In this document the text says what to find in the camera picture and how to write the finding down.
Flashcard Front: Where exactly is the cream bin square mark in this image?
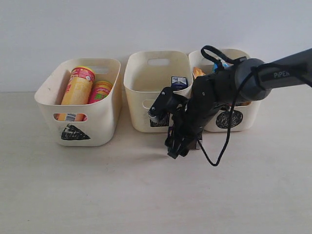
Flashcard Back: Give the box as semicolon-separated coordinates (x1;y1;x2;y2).
123;51;193;133

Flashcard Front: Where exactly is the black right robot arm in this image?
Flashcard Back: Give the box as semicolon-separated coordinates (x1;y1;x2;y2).
165;45;312;158

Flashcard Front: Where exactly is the pink Lays chips can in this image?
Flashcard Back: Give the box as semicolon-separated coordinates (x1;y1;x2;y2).
87;80;113;105

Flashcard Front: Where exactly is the cream bin circle mark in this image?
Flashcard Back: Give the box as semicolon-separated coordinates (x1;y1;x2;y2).
188;48;261;133

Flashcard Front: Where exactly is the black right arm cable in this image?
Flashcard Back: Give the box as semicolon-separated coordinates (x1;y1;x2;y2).
196;45;259;167

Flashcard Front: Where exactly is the cream bin triangle mark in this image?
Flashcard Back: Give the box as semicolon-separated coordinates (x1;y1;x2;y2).
34;58;122;147

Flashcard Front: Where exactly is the purple drink carton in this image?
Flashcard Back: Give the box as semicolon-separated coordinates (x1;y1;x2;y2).
167;126;202;150

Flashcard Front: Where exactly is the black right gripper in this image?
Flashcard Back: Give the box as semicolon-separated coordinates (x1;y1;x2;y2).
165;97;225;159

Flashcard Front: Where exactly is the orange black noodle packet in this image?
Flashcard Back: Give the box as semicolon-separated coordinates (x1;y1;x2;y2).
193;67;206;79

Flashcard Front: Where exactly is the yellow Lays chips can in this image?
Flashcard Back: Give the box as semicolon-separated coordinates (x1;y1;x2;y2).
54;67;96;122

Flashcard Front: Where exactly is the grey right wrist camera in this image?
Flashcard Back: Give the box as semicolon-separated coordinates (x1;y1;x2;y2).
148;87;188;123

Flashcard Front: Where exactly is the blue noodle packet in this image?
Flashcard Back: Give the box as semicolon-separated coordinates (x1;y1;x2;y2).
212;59;230;73

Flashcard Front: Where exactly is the blue white milk carton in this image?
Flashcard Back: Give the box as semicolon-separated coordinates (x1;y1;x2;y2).
171;76;188;91

